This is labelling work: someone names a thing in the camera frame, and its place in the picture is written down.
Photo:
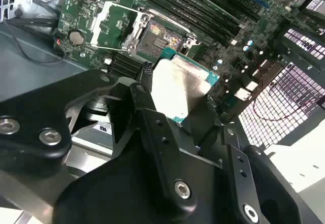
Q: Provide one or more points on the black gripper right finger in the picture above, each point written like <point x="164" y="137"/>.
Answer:
<point x="236" y="191"/>

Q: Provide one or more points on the silver green CPU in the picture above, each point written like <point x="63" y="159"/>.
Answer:
<point x="175" y="87"/>

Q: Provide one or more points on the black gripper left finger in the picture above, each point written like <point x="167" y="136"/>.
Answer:
<point x="38" y="112"/>

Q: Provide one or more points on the metal socket cover frame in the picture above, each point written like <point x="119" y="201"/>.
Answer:
<point x="96" y="32"/>

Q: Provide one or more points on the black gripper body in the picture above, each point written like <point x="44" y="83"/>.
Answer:
<point x="114" y="196"/>

